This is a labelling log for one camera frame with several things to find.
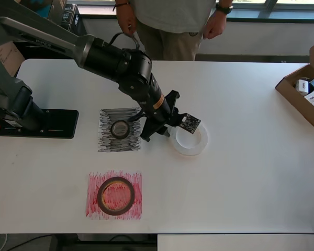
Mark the red scribbled paper sheet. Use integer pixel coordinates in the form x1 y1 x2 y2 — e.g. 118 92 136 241
84 171 143 221

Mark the black AOC carton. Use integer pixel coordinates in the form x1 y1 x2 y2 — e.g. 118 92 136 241
69 12 91 37
14 41 76 60

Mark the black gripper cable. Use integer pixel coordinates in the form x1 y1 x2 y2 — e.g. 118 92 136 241
109 32 141 51

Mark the open brown cardboard box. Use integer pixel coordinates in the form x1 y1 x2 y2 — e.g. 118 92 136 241
274 38 314 129

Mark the brown cardboard box with handwriting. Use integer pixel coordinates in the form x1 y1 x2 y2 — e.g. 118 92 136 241
0 41 26 78

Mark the person's right hand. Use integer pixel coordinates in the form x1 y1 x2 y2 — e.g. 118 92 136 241
117 7 138 36

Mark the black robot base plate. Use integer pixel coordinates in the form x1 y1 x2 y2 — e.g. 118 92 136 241
0 109 80 140

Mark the black scribbled paper sheet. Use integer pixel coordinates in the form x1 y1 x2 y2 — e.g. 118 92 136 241
97 106 142 153

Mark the dark window frame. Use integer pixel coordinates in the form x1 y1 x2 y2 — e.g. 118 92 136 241
77 0 314 24

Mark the person in grey t-shirt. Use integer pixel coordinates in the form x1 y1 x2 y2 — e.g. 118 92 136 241
131 0 218 61

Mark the teal cardboard box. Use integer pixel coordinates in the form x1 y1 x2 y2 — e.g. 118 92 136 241
33 0 54 17

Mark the black wristwatch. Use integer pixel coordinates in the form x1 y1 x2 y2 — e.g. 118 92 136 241
215 2 234 15

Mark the red tape roll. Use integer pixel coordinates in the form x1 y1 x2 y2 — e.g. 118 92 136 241
97 176 136 216

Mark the black box with orange print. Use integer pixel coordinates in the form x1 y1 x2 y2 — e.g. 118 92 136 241
46 0 68 26

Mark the person's left hand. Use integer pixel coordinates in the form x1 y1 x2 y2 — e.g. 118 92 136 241
205 12 228 40

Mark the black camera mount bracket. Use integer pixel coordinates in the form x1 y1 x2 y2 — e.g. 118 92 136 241
170 112 201 135

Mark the black tape roll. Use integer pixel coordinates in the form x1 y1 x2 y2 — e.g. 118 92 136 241
110 120 130 140

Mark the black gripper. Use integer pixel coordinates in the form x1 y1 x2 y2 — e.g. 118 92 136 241
140 74 180 143

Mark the black box with white print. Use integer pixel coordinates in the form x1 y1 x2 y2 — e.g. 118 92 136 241
61 3 78 30

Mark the white tape roll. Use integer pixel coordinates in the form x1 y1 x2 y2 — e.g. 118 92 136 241
170 122 209 157

